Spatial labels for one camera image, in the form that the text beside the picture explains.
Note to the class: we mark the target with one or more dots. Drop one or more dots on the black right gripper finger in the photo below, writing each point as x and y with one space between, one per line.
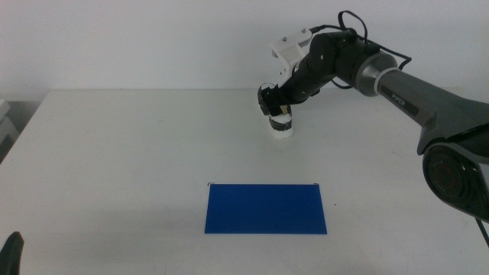
284 110
269 100

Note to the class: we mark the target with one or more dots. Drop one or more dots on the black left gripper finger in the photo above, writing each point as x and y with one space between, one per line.
11 254

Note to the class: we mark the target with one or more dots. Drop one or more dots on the white and black shoe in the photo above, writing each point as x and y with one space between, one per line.
282 130

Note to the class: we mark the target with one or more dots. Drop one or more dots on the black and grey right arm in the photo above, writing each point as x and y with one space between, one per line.
439 107

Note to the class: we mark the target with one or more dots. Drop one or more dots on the blue rectangular mat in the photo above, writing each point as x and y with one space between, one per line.
265 210

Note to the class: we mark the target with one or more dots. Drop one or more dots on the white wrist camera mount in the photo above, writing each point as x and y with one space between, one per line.
290 47

